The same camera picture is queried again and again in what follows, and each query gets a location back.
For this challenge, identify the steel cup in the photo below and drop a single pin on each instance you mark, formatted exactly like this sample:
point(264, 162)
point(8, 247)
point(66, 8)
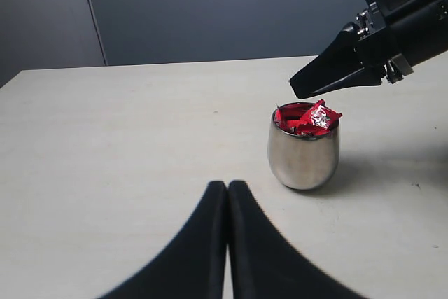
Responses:
point(303, 162)

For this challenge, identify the red candy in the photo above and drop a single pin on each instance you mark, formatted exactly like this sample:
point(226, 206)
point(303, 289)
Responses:
point(287, 117)
point(318, 120)

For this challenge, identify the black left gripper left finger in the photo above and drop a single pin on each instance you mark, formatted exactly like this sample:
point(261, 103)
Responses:
point(192, 265)

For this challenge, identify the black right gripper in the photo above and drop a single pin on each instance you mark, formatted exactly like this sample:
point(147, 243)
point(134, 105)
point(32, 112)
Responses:
point(395, 36)

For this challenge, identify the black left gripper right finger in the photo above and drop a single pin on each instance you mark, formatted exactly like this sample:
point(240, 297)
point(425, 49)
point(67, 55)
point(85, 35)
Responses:
point(263, 263)

